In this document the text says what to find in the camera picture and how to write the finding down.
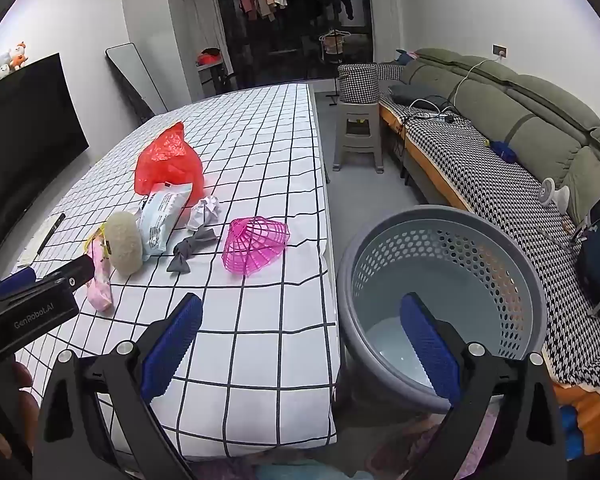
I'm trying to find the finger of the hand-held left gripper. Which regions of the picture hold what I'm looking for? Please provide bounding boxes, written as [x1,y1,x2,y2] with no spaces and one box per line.
[0,266,39,297]
[45,255,97,291]

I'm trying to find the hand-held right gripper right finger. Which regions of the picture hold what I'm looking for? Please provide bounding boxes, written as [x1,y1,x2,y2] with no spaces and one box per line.
[399,292,567,480]

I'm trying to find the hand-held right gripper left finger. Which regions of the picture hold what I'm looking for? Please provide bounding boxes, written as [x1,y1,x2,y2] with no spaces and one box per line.
[32,292,204,480]

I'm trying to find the pink snack packet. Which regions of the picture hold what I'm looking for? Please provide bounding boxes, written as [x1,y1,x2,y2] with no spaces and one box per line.
[87,237,113,312]

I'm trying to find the round beige plush toy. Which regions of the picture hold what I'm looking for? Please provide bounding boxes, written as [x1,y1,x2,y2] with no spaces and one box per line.
[103,211,143,276]

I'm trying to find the grey cloth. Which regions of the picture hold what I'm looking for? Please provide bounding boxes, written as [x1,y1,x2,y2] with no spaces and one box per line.
[166,227,218,275]

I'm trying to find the white blue wipes packet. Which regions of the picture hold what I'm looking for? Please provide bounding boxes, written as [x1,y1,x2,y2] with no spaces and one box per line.
[137,183,193,261]

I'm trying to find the grey perforated plastic basket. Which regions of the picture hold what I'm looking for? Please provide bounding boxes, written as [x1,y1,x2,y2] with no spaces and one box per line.
[336,205,548,413]

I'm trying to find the pink plastic mesh basket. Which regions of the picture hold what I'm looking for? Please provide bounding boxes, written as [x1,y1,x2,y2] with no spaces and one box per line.
[222,216,291,277]

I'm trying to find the person's left hand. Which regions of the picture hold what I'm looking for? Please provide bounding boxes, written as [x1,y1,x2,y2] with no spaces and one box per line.
[0,357,40,456]

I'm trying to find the black pen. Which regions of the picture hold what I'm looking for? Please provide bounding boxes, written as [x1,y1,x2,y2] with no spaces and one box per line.
[36,213,66,253]

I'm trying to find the red plastic bag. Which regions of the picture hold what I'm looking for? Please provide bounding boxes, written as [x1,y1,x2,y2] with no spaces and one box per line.
[134,121,206,196]

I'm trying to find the black flat television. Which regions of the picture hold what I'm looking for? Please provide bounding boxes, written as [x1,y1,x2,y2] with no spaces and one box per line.
[0,52,90,276]

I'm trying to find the blue fabric item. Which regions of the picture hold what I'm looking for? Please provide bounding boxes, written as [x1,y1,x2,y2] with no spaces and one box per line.
[560,400,587,461]

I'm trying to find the silver metal rod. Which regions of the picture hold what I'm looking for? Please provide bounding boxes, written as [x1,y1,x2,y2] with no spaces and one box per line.
[535,225,581,251]

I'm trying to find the green grey sofa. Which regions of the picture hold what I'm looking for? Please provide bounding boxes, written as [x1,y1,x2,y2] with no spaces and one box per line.
[378,62,600,401]

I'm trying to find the small white fan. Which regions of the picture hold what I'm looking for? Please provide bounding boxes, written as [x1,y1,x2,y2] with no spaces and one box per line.
[539,177,571,213]

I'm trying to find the leaning standing mirror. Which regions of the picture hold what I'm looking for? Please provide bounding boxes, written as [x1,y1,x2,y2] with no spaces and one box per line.
[105,42,170,123]

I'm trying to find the bed with white checkered sheet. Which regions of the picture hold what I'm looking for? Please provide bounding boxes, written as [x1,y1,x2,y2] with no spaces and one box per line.
[17,82,341,461]

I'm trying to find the blue folded cloth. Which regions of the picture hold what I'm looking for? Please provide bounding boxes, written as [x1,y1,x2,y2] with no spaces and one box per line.
[490,139,517,163]

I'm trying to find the orange plush toy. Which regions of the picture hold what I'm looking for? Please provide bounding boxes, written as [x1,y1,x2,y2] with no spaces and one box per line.
[10,41,30,71]

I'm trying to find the grey plastic stool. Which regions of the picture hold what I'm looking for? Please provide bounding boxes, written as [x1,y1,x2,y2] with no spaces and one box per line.
[332,100,385,173]

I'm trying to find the small desk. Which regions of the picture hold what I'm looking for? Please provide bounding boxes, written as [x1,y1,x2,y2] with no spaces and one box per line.
[197,62,231,96]

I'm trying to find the dark grey pillow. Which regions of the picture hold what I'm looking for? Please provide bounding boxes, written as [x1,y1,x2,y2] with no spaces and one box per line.
[387,82,446,106]

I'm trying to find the houndstooth cushion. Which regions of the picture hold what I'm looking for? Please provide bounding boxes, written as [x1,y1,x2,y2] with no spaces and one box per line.
[338,63,379,105]

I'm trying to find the clothes stand with hanger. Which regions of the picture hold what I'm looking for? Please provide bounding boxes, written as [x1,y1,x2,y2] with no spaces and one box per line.
[318,27,353,101]

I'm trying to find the black cable bundle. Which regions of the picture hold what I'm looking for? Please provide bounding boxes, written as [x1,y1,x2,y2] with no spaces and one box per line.
[410,97,461,123]

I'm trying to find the white cable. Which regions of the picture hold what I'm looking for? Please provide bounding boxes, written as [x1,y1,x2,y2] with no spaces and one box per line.
[450,57,503,106]

